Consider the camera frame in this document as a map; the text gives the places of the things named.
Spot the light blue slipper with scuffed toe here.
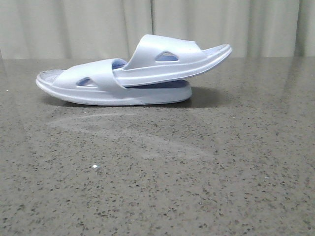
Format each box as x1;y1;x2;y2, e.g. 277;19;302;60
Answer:
36;59;192;106

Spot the pale green curtain backdrop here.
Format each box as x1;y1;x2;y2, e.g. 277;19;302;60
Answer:
0;0;315;59

